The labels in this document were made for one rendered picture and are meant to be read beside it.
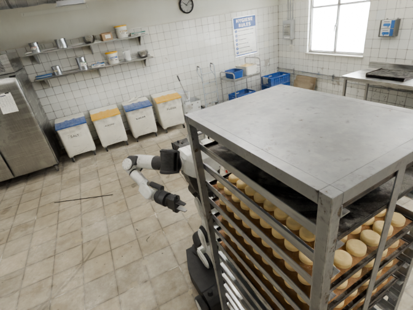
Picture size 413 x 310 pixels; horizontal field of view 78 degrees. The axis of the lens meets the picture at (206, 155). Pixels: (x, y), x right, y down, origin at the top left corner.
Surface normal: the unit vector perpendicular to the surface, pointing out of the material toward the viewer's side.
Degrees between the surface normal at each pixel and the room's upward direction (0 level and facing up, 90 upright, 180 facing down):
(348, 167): 0
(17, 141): 89
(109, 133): 93
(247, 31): 90
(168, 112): 91
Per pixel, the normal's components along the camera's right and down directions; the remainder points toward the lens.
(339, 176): -0.14, -0.87
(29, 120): 0.43, 0.38
